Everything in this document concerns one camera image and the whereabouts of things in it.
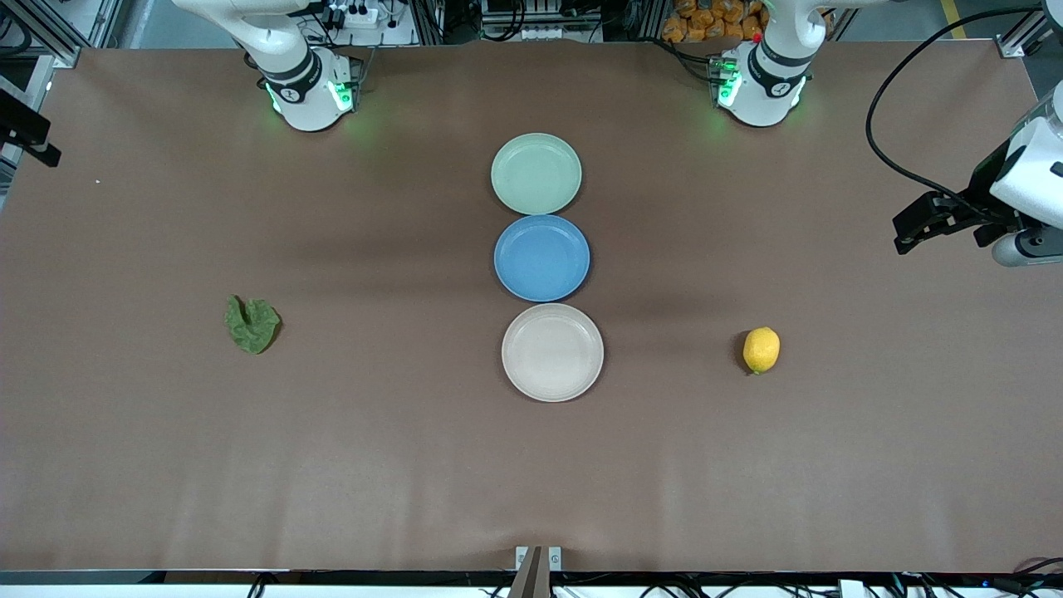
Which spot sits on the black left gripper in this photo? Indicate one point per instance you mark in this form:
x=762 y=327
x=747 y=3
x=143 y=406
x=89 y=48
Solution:
x=982 y=184

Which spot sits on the yellow lemon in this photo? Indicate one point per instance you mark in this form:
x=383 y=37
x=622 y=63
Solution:
x=761 y=349

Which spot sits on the green lettuce leaf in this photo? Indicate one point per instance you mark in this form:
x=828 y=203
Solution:
x=253 y=328

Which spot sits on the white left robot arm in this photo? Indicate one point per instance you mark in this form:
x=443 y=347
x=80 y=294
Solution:
x=768 y=75

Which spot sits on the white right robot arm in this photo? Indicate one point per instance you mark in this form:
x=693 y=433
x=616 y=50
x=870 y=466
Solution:
x=291 y=66

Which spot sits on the orange snack bags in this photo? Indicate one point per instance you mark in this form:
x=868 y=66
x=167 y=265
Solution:
x=706 y=21

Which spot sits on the white power strip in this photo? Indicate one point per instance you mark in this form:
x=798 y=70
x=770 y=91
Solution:
x=357 y=15

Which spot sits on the small white box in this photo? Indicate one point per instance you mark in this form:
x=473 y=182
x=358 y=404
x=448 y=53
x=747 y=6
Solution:
x=851 y=589

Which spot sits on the blue round plate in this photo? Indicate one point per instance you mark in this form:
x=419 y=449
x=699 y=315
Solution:
x=541 y=257

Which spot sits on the pale green round plate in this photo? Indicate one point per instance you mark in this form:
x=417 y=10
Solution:
x=536 y=174

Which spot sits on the beige round plate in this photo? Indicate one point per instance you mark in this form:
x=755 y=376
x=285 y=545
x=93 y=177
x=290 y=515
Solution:
x=552 y=353

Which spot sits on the grey side post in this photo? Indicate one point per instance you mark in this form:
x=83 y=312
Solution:
x=33 y=83

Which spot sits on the aluminium frame profile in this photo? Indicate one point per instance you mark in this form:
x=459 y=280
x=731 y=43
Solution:
x=1026 y=33
x=50 y=33

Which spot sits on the metal table edge bracket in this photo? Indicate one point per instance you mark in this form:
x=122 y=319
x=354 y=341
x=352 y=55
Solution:
x=555 y=558

